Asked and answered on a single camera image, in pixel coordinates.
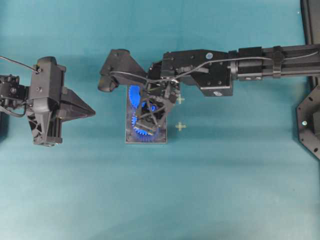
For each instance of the small blue plastic gear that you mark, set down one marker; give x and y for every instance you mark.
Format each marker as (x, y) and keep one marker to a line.
(138, 130)

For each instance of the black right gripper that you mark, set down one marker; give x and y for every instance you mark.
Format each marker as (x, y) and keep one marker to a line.
(158, 95)

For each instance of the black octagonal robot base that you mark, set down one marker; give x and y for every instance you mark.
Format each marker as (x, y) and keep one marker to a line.
(308, 122)

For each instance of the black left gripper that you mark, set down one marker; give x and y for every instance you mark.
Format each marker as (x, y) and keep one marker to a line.
(46, 95)

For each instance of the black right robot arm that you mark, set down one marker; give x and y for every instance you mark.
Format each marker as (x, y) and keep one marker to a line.
(214, 72)

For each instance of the large blue plastic gear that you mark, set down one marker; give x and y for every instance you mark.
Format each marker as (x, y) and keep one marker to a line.
(134, 95)

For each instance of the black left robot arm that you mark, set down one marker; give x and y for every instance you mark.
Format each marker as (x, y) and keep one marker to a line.
(13, 95)

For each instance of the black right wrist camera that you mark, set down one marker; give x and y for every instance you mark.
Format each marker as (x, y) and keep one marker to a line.
(120, 69)

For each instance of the black frame rail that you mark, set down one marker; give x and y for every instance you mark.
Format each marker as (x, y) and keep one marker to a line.
(310, 12)

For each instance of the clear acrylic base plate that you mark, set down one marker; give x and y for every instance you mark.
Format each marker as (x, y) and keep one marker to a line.
(131, 137)

